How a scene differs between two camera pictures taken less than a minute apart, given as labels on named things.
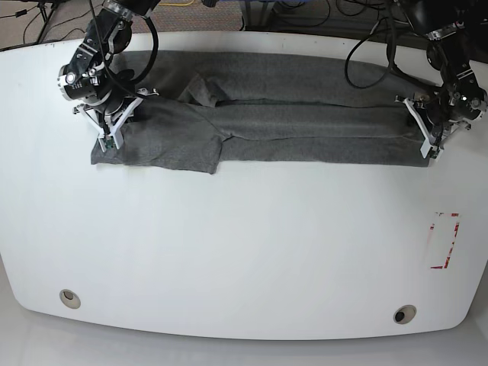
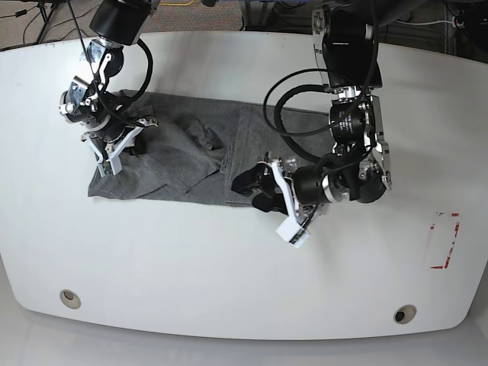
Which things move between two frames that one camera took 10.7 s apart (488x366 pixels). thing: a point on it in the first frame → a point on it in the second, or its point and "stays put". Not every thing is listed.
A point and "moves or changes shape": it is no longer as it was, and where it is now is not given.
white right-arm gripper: (427, 141) → (261, 177)
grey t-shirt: (217, 109) moves or changes shape
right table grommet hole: (404, 314) stays put
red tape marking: (444, 266) stays put
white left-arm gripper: (114, 132) → (140, 146)
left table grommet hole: (70, 299) stays put
